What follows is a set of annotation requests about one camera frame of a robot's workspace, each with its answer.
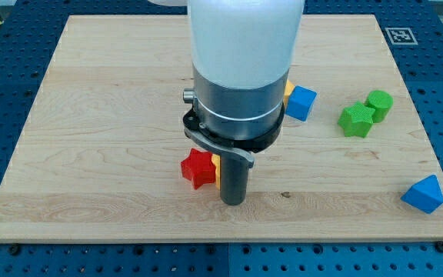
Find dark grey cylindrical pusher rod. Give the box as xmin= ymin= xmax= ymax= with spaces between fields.
xmin=220 ymin=149 xmax=249 ymax=205

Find wooden board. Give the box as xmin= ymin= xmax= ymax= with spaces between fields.
xmin=0 ymin=15 xmax=443 ymax=244

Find red star block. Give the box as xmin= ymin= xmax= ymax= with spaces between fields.
xmin=180 ymin=148 xmax=216 ymax=190

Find blue triangle block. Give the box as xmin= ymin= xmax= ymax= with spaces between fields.
xmin=401 ymin=175 xmax=443 ymax=214

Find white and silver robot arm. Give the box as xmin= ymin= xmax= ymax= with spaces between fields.
xmin=161 ymin=0 xmax=305 ymax=205

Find green cylinder block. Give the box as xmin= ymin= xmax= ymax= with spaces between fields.
xmin=365 ymin=90 xmax=394 ymax=123

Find black flange with grey bracket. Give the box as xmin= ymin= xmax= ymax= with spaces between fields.
xmin=182 ymin=107 xmax=285 ymax=169

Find blue cube block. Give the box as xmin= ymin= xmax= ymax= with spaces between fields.
xmin=285 ymin=86 xmax=318 ymax=122

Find yellow block behind arm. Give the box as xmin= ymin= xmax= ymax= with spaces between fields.
xmin=283 ymin=80 xmax=295 ymax=108

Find yellow block behind rod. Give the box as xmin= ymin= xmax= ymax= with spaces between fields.
xmin=212 ymin=154 xmax=221 ymax=190

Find green star block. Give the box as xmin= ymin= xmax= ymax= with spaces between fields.
xmin=338 ymin=102 xmax=375 ymax=138

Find white fiducial marker tag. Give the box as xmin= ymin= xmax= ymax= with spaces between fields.
xmin=385 ymin=27 xmax=418 ymax=45

